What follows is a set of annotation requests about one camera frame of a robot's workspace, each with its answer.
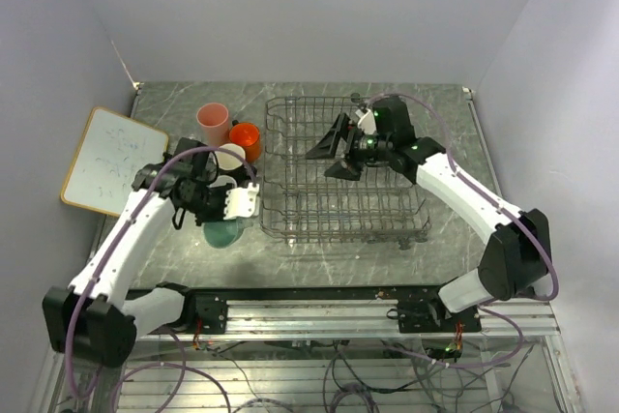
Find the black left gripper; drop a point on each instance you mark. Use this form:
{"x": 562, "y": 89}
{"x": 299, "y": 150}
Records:
{"x": 219, "y": 215}

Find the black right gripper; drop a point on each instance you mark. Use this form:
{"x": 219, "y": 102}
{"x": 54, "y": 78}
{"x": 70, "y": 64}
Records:
{"x": 327, "y": 149}

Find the light blue printed mug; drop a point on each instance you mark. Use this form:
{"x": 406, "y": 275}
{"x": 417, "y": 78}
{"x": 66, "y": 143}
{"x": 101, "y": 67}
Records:
{"x": 225, "y": 183}

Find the mint green ceramic mug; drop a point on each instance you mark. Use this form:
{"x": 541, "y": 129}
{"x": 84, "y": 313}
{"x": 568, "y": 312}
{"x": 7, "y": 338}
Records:
{"x": 222, "y": 234}

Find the black glossy mug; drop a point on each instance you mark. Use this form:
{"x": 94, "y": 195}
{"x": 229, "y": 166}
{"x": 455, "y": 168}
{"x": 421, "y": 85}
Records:
{"x": 231, "y": 160}

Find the orange mug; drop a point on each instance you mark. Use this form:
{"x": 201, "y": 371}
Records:
{"x": 247, "y": 136}

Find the pink plastic cup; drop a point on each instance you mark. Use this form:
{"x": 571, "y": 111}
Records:
{"x": 213, "y": 119}

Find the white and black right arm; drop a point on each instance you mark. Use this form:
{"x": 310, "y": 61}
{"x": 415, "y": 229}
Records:
{"x": 517, "y": 243}

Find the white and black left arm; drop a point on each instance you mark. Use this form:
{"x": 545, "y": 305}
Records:
{"x": 92, "y": 319}

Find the yellow framed whiteboard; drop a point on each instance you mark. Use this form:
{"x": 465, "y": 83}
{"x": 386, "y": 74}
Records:
{"x": 113, "y": 147}

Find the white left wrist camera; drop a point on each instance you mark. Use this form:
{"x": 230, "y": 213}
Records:
{"x": 242, "y": 202}

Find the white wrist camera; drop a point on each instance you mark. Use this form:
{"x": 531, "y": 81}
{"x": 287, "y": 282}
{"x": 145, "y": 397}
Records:
{"x": 365, "y": 120}
{"x": 242, "y": 202}

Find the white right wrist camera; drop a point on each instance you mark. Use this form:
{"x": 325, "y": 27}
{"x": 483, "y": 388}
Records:
{"x": 365, "y": 120}

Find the grey wire dish rack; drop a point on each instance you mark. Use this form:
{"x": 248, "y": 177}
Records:
{"x": 312, "y": 191}

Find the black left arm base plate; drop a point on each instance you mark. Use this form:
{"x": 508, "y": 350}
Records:
{"x": 203, "y": 311}

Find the aluminium mounting rail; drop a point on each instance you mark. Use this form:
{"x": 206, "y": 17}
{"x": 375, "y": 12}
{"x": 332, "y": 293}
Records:
{"x": 355, "y": 319}

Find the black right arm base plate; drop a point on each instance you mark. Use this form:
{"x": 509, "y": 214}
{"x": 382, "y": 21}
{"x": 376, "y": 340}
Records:
{"x": 429, "y": 315}

